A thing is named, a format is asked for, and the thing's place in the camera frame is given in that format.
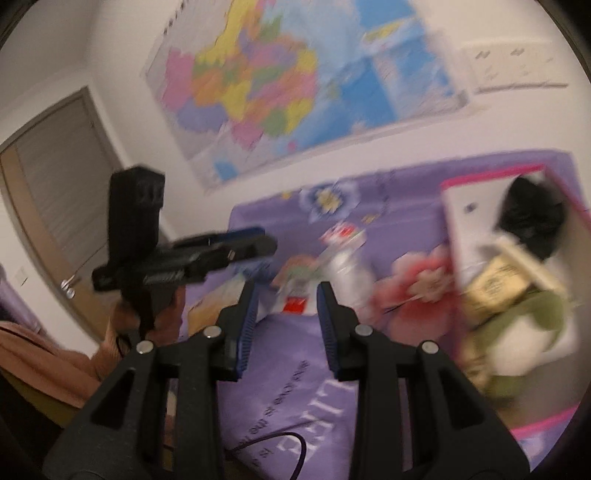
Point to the red and white packet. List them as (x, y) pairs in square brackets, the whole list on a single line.
[(341, 235)]

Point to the white bottle with clear cap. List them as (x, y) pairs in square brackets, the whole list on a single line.
[(346, 272)]

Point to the person's left forearm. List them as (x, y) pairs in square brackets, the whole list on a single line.
[(46, 360)]

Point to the green plush turtle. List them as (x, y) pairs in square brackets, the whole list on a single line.
[(540, 309)]

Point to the purple floral bedsheet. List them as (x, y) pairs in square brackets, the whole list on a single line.
[(286, 346)]

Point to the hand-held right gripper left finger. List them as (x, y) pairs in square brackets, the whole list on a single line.
[(247, 332)]

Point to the white wall socket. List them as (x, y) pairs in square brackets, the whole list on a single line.
[(485, 67), (521, 64)]

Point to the colourful wall map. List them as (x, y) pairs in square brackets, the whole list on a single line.
[(277, 92)]

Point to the person's left hand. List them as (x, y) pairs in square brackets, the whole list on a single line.
[(168, 323)]

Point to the pink cardboard box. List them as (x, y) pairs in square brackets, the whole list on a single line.
[(466, 221)]

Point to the black cloth scrunchie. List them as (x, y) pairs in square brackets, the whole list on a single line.
[(531, 217)]

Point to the red white snack packet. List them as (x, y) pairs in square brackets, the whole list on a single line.
[(295, 281)]

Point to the grey wooden door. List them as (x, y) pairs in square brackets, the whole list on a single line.
[(60, 184)]

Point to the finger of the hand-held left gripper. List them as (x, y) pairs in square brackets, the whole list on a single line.
[(240, 233), (249, 248)]

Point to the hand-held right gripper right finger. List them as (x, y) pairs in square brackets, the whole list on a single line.
[(325, 332)]

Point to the white tissue pack yellow print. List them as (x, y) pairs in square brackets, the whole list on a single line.
[(498, 286)]

